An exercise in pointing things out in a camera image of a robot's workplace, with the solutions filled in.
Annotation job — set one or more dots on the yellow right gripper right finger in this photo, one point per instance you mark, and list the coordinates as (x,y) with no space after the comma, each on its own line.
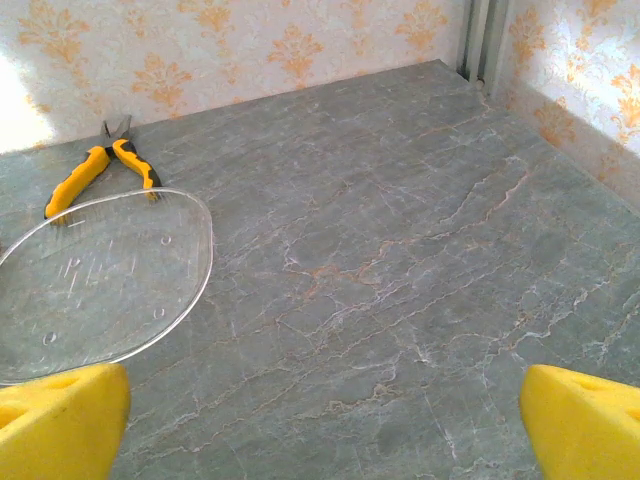
(585,430)

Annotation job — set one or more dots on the aluminium frame post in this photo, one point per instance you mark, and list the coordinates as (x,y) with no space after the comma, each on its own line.
(487,45)

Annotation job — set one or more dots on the clear glass plate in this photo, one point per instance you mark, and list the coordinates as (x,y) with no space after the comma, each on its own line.
(100,280)

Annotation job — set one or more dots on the yellow black pliers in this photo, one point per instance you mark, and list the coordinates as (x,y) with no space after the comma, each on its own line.
(75,177)

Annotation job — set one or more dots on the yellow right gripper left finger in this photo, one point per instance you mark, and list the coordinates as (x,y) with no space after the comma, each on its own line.
(60,425)

